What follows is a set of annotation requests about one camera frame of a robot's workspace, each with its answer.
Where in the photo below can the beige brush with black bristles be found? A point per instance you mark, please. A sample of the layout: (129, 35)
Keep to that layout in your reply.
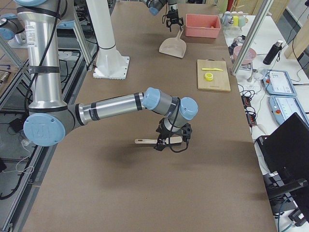
(173, 140)

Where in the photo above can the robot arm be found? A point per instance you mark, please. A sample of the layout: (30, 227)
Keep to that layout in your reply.
(155, 6)
(50, 118)

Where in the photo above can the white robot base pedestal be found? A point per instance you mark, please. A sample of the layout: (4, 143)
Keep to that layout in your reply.
(110, 63)

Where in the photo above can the pink plastic bin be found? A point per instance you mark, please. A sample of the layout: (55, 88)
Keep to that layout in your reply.
(198, 25)

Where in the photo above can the upper teach pendant tablet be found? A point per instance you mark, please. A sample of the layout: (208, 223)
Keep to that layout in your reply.
(278, 82)

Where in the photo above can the black laptop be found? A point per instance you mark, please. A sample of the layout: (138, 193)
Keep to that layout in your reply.
(287, 148)

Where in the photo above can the pink bowl with ice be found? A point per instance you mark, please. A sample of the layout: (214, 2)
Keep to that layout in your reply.
(249, 57)

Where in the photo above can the black water bottle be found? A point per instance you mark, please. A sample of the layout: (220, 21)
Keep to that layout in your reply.
(275, 49)

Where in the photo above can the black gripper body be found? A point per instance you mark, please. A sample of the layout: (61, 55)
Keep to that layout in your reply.
(163, 134)
(172, 15)

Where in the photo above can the lower teach pendant tablet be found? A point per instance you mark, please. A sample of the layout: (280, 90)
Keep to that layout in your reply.
(283, 107)

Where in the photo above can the aluminium frame post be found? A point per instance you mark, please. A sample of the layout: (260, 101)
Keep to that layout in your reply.
(258, 20)

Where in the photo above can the teach pendant tablet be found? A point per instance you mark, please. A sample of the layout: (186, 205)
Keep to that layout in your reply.
(278, 82)
(283, 107)

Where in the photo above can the yellow plastic knife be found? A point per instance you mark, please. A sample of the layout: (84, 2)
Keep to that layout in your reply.
(212, 69)

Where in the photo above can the yellow lemon slice toy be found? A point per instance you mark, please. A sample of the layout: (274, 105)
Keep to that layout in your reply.
(208, 76)

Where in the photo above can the bamboo cutting board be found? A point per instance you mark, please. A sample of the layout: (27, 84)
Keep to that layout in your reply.
(221, 79)

